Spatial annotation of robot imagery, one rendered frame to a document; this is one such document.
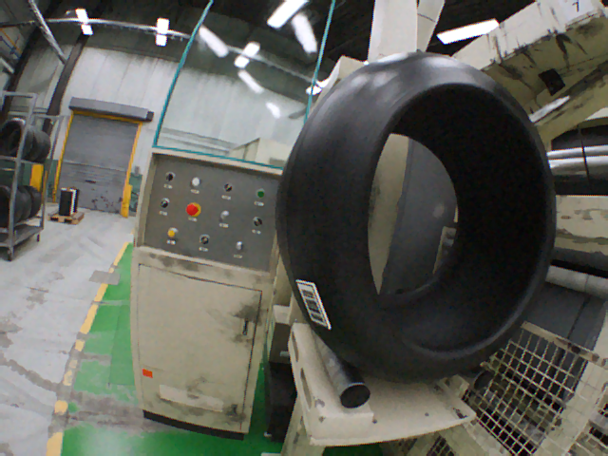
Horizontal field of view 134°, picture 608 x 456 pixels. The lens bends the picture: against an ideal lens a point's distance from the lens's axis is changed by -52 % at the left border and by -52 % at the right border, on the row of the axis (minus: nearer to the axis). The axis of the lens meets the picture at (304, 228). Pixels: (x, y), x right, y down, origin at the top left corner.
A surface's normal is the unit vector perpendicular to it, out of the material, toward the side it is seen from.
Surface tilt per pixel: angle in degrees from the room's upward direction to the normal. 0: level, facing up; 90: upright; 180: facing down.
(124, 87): 90
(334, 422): 90
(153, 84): 90
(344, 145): 88
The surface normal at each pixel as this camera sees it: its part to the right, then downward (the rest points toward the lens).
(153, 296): 0.15, 0.08
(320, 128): -0.57, -0.24
